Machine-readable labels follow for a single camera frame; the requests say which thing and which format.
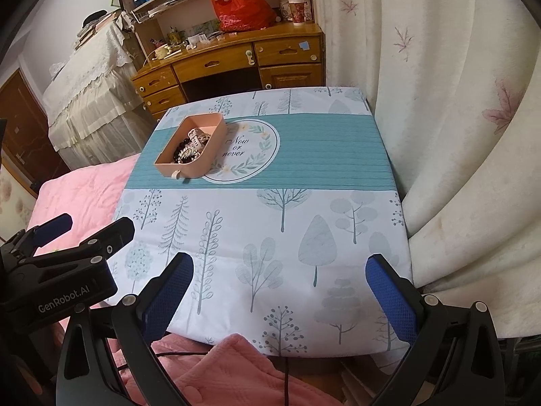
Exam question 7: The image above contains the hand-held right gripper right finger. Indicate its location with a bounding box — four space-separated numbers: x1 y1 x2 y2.
366 254 505 406

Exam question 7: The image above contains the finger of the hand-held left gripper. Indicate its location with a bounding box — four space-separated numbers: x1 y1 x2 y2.
8 213 73 255
29 217 136 272

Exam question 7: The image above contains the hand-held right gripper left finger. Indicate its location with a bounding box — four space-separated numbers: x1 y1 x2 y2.
55 251 195 406

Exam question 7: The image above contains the black bead bracelet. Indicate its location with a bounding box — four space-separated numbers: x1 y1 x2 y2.
172 141 199 164

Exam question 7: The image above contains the pink plastic tray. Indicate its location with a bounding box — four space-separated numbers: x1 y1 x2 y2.
153 112 226 180

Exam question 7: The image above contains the pink bed quilt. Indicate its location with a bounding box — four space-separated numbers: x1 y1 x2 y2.
25 152 142 258

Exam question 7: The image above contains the fluffy pink blanket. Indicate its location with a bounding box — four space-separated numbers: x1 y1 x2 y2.
101 333 343 406

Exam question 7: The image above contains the brown wooden door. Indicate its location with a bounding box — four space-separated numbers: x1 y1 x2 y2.
0 68 71 187

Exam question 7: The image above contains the white lace furniture cover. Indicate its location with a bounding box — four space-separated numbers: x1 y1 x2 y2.
42 8 157 165

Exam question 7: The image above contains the tree print tablecloth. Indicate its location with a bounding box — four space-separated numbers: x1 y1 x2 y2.
105 86 415 358

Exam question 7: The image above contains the white floral curtain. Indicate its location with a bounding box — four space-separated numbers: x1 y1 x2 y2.
310 0 541 341

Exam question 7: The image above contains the wooden desk with drawers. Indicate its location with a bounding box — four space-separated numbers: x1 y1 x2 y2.
131 21 326 121

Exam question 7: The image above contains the stack of books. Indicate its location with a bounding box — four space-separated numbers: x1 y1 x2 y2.
74 9 124 50

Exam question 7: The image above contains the red plastic bag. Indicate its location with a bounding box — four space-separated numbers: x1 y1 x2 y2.
210 0 277 32

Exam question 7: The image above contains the red floral paper cup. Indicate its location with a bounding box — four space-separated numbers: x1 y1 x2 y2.
288 0 307 26

